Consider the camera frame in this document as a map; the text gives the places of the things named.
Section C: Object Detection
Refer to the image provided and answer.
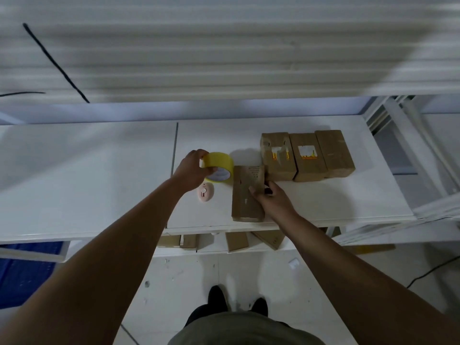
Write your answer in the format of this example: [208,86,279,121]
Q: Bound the person's left forearm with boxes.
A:
[0,177,191,345]

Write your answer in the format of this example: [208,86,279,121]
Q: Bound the small pink cutter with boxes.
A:
[196,182,215,204]

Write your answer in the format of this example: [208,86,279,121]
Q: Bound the white metal shelving rack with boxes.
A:
[0,0,460,264]

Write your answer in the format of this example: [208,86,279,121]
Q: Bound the plain brown cardboard box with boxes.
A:
[314,129,357,179]

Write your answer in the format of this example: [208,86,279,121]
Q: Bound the labelled box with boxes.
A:
[260,132,298,182]

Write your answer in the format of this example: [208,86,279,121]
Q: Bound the person's right forearm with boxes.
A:
[278,211,460,345]

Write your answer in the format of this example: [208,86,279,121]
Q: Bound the black cable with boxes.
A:
[406,254,460,289]

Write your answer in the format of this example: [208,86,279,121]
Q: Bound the person's black right shoe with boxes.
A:
[251,297,269,317]

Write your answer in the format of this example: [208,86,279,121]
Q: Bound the person's black left shoe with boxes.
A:
[208,285,229,314]

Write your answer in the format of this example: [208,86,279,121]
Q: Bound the cardboard box with printed label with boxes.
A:
[231,165,267,223]

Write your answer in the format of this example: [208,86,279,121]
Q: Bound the cardboard box with white label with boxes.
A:
[289,132,329,183]

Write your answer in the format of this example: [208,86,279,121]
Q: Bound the person's left hand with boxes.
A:
[172,149,218,193]

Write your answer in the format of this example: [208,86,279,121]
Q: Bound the person's black shoe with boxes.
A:
[208,285,229,314]
[251,297,269,317]

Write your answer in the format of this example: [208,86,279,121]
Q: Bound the yellow tape roll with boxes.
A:
[200,151,235,184]

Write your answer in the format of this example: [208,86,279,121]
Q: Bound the person's olive shirt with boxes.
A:
[167,311,326,345]

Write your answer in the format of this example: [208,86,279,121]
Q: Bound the person's right hand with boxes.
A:
[248,180,299,227]

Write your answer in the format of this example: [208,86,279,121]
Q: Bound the blue plastic crate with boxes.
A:
[0,242,66,310]

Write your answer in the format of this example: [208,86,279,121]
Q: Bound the person's dark trousers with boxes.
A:
[184,303,290,328]

